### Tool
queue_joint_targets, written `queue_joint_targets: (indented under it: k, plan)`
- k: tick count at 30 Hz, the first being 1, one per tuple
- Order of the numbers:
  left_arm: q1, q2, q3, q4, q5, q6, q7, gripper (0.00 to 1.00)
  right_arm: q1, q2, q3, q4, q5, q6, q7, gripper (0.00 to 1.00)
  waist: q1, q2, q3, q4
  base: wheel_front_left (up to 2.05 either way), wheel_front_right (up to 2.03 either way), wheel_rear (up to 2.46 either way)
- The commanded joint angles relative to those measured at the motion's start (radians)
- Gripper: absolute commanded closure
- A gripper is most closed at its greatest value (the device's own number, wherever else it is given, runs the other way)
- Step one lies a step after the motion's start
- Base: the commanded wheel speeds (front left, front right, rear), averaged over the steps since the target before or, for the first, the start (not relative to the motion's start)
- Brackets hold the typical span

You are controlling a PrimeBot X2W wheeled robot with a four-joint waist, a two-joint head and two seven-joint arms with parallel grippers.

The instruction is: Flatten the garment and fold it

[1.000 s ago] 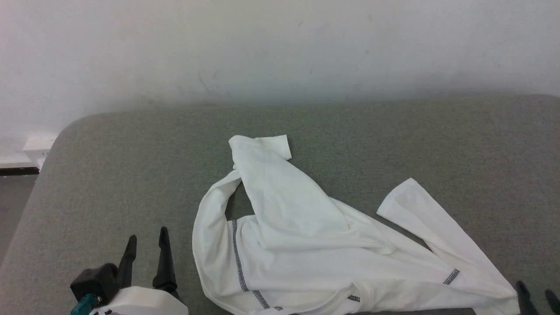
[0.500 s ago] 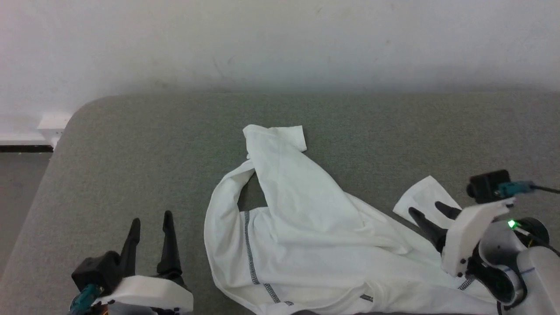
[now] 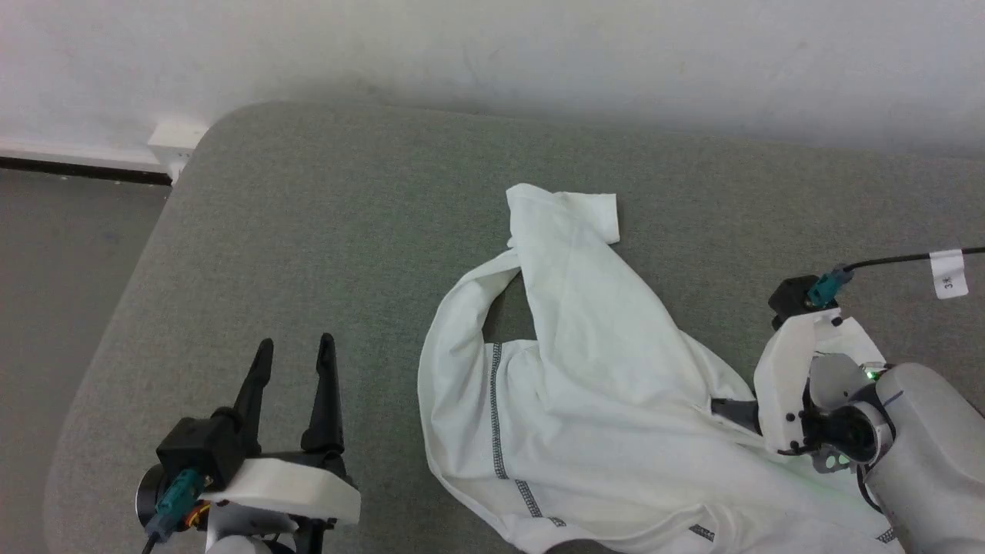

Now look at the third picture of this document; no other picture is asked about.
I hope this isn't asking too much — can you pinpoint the cable with teal plug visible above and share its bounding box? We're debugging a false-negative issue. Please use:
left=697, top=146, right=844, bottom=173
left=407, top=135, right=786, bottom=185
left=806, top=245, right=985, bottom=309
left=143, top=469, right=207, bottom=554

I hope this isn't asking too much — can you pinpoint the white garment with grey stitching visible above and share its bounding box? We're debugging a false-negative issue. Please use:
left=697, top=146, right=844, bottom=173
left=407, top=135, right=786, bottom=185
left=418, top=183, right=905, bottom=554

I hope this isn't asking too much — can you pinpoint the right cable with teal plug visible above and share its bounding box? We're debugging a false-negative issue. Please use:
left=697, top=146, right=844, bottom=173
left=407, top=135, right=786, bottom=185
left=806, top=245, right=985, bottom=309

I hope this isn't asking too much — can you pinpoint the grey fabric sofa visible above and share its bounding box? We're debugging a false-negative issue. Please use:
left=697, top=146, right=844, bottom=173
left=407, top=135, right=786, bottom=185
left=42, top=100, right=985, bottom=554

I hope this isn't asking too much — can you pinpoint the left cable with teal plug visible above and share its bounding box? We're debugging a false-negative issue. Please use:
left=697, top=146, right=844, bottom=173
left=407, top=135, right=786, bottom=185
left=143, top=469, right=207, bottom=554

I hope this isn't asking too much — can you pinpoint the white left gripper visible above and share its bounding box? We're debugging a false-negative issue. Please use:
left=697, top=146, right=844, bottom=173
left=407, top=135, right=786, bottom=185
left=202, top=332, right=362, bottom=554

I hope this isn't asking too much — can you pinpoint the white cable label tag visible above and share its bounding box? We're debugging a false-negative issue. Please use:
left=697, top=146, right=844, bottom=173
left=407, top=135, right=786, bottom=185
left=929, top=248, right=969, bottom=300

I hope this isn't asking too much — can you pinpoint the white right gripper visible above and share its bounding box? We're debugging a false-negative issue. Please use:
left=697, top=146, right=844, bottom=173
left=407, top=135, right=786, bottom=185
left=711, top=307, right=887, bottom=456

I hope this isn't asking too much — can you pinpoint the black baseboard strip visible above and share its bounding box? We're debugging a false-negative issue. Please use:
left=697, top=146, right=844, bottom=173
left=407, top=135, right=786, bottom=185
left=0, top=156, right=172, bottom=187

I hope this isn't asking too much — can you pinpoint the white wall socket box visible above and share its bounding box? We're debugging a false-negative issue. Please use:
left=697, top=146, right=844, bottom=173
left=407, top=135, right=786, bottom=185
left=147, top=121, right=209, bottom=182

